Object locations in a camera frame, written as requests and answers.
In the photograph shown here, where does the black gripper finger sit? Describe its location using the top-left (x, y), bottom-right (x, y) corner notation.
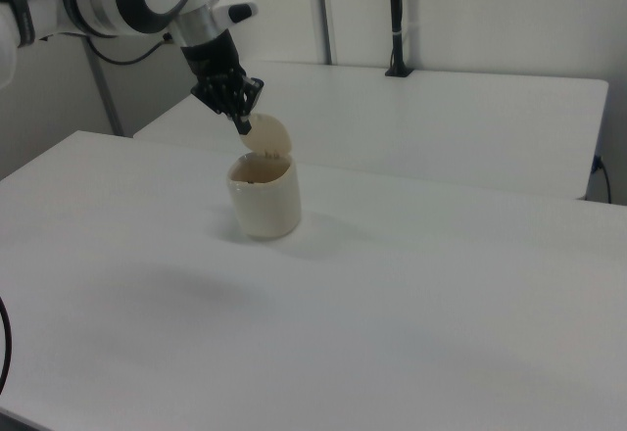
top-left (236, 73), bottom-right (266, 121)
top-left (190, 75), bottom-right (253, 137)

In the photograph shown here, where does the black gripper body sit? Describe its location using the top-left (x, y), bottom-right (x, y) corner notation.
top-left (179, 30), bottom-right (245, 85)

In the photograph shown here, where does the cream trash bin lid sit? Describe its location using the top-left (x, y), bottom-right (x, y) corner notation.
top-left (238, 111), bottom-right (294, 161)

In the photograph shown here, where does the cream trash bin body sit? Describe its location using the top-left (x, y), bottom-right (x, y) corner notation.
top-left (225, 151), bottom-right (302, 242)

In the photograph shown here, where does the black pole with clamp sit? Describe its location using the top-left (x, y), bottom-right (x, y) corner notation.
top-left (383, 0), bottom-right (415, 79)

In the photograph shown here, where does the white side table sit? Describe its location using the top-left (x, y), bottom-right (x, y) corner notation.
top-left (132, 60), bottom-right (610, 202)

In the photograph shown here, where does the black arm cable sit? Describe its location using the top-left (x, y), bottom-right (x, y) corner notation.
top-left (84, 31), bottom-right (173, 66)

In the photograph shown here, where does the white partition frame post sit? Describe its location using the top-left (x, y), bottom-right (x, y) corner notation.
top-left (313, 0), bottom-right (340, 66)

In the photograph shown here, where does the grey metal partition post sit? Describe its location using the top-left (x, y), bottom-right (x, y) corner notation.
top-left (84, 38), bottom-right (124, 137)

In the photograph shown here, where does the thick black cable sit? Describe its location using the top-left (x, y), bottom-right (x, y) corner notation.
top-left (0, 293), bottom-right (14, 389)

